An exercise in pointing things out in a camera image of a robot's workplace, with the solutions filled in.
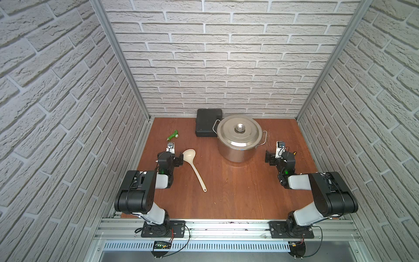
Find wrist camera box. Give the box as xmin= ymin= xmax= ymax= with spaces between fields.
xmin=167 ymin=142 xmax=175 ymax=154
xmin=275 ymin=141 xmax=286 ymax=158

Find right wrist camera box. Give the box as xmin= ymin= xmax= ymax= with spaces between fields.
xmin=275 ymin=141 xmax=286 ymax=158

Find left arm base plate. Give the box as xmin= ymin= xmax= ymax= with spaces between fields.
xmin=141 ymin=220 xmax=185 ymax=238

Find stainless steel pot lid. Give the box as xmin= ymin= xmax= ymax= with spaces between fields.
xmin=216 ymin=115 xmax=263 ymax=150

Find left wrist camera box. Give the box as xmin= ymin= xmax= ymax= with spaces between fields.
xmin=167 ymin=142 xmax=175 ymax=154

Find white ventilation grille strip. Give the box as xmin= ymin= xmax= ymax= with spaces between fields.
xmin=103 ymin=240 xmax=290 ymax=253

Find small green circuit board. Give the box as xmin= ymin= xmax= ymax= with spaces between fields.
xmin=153 ymin=241 xmax=172 ymax=250

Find stainless steel stock pot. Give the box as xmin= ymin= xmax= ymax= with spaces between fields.
xmin=214 ymin=127 xmax=268 ymax=163

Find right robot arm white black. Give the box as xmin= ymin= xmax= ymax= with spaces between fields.
xmin=265 ymin=151 xmax=359 ymax=238

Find black plastic tool case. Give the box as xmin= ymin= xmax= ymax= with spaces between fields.
xmin=195 ymin=109 xmax=223 ymax=137

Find aluminium front rail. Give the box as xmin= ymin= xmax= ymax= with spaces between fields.
xmin=93 ymin=218 xmax=362 ymax=242

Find green plastic tap fitting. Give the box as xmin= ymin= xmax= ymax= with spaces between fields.
xmin=167 ymin=130 xmax=179 ymax=141

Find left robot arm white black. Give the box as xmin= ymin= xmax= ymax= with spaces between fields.
xmin=114 ymin=152 xmax=184 ymax=238

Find cream plastic ladle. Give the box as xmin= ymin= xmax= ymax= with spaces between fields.
xmin=183 ymin=149 xmax=207 ymax=192

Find right black connector board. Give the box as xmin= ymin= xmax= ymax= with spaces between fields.
xmin=288 ymin=241 xmax=306 ymax=259

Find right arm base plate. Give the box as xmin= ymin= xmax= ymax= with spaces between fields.
xmin=268 ymin=221 xmax=314 ymax=239

